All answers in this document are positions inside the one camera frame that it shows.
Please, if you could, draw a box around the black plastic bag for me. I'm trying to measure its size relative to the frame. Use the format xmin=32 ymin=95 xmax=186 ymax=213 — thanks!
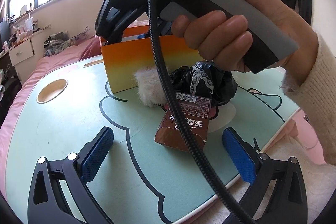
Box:
xmin=169 ymin=61 xmax=238 ymax=107

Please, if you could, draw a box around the orange cardboard box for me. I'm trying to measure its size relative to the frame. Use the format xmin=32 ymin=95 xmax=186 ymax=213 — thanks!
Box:
xmin=99 ymin=25 xmax=208 ymax=94

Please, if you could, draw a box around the green cartoon desktop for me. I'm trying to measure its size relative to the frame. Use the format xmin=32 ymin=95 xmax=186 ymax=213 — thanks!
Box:
xmin=5 ymin=55 xmax=301 ymax=224

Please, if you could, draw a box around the black braided cable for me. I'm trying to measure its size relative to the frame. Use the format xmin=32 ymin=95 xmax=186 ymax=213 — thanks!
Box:
xmin=129 ymin=0 xmax=256 ymax=224

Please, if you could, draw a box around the person's right hand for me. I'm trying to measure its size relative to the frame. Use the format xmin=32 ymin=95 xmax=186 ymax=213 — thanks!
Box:
xmin=172 ymin=0 xmax=319 ymax=83

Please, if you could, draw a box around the white fur ball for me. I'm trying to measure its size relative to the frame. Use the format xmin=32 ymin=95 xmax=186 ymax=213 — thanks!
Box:
xmin=134 ymin=69 xmax=172 ymax=107

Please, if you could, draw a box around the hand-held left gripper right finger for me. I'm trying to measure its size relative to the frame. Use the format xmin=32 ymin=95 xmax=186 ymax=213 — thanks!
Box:
xmin=222 ymin=127 xmax=308 ymax=224

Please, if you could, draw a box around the pile of striped clothes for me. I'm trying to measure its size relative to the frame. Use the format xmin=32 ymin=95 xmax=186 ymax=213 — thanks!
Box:
xmin=43 ymin=32 xmax=77 ymax=56

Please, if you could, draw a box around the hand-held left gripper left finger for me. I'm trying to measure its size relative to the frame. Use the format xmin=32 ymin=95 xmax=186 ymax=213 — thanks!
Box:
xmin=28 ymin=126 xmax=114 ymax=224

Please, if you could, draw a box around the pink bed sheet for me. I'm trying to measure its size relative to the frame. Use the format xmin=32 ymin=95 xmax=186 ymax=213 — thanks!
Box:
xmin=0 ymin=36 xmax=105 ymax=177

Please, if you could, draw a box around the dark red pillow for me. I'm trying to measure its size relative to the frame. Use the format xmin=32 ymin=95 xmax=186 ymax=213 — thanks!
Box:
xmin=79 ymin=36 xmax=102 ymax=60

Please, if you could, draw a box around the brown drink carton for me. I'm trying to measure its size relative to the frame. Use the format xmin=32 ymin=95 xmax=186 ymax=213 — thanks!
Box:
xmin=154 ymin=92 xmax=213 ymax=153

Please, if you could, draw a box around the white drawer cabinet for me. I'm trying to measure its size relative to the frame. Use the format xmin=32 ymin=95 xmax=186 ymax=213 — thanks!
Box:
xmin=9 ymin=39 xmax=35 ymax=66

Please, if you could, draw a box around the person's right forearm white sleeve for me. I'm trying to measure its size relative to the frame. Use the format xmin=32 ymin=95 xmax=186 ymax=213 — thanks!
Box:
xmin=280 ymin=32 xmax=336 ymax=165

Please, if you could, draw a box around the plastic cup with straw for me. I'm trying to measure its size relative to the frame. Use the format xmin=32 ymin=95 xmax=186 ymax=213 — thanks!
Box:
xmin=24 ymin=13 xmax=34 ymax=36

